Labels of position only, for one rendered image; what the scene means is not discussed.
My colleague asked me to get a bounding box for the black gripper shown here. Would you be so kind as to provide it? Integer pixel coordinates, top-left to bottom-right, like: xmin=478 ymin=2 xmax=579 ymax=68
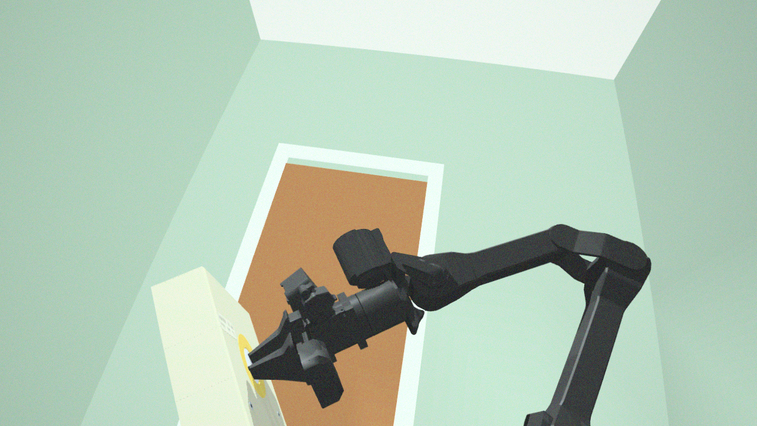
xmin=247 ymin=292 xmax=373 ymax=409

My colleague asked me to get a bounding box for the white cylinder with two slots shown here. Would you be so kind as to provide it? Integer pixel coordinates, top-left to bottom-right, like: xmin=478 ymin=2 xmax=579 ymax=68
xmin=244 ymin=348 xmax=259 ymax=383

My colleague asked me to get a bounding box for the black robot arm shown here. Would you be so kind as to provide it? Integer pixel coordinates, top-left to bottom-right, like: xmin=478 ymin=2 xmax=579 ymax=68
xmin=280 ymin=224 xmax=652 ymax=426

